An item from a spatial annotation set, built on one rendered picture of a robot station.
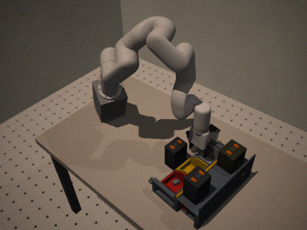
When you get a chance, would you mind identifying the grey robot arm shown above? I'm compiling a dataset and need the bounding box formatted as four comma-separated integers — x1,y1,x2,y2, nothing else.
98,16,220,134

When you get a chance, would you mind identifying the yellow flat bar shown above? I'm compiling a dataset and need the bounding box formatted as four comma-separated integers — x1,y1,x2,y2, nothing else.
176,160,217,198

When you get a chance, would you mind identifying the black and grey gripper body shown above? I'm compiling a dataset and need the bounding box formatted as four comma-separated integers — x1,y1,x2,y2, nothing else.
188,125,210,150

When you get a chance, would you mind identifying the red open bin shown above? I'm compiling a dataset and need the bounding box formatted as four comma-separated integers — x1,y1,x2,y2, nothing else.
161,171,187,211

